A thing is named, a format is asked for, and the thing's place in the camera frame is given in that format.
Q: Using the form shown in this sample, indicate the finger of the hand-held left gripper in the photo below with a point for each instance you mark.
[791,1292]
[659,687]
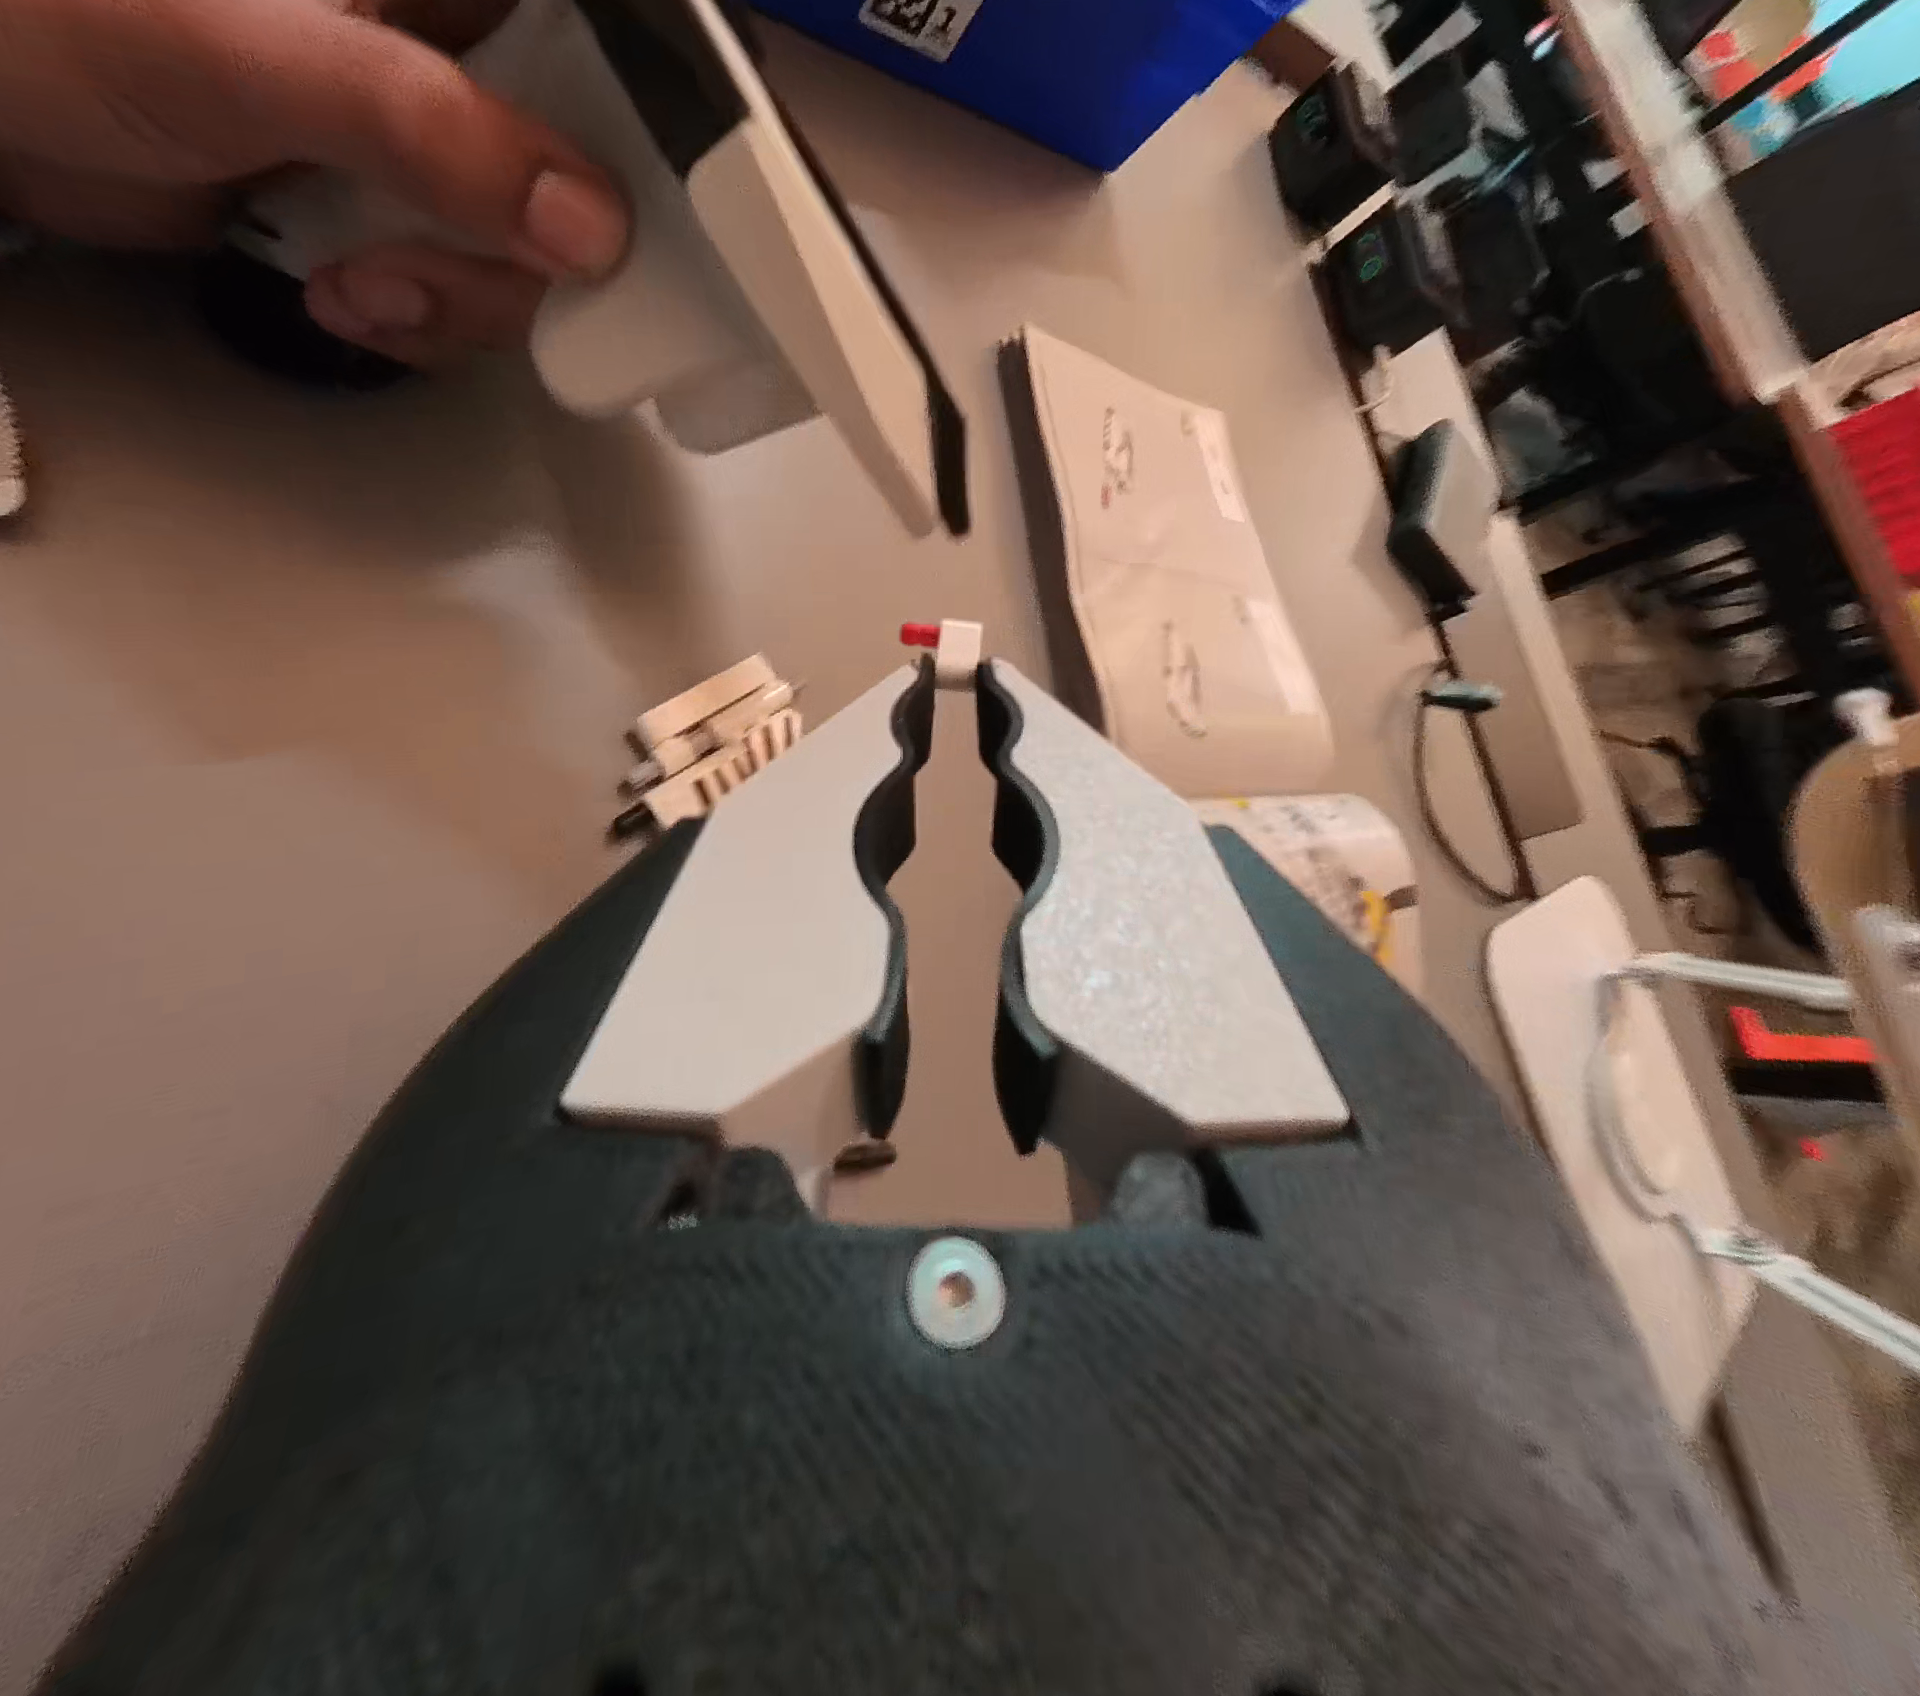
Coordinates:
[810,287]

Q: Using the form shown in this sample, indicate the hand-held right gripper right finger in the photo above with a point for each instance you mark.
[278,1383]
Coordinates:
[1171,977]

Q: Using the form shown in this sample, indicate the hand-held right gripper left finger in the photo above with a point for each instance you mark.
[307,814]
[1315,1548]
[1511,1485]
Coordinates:
[751,961]

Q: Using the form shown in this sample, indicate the white striped lego assembly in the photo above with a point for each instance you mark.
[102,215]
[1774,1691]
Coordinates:
[704,736]

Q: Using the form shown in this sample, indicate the white lego connector red pin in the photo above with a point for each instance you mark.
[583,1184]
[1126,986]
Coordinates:
[957,647]

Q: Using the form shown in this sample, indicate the open lego instruction booklet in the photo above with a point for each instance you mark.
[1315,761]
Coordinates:
[1154,556]

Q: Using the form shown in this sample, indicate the person's left hand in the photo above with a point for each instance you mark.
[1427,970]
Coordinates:
[225,47]

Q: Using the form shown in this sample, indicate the black charger device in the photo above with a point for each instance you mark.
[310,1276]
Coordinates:
[1334,144]
[1389,279]

